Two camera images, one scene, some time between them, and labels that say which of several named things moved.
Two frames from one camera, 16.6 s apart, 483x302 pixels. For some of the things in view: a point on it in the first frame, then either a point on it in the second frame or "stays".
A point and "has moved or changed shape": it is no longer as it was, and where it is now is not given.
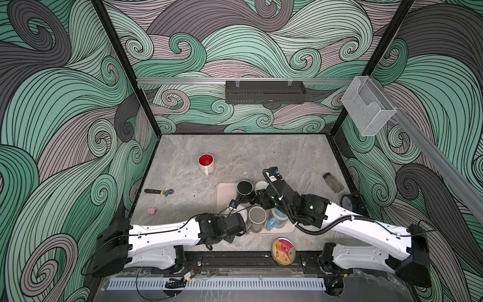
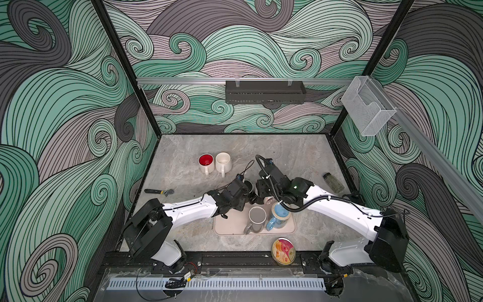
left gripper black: x=231 y=240 -> x=241 y=206
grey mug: x=257 y=216 stays
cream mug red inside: x=206 y=163 stays
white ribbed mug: x=240 y=209 has moved or changed shape
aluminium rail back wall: x=175 y=82 stays
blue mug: x=278 y=220 stays
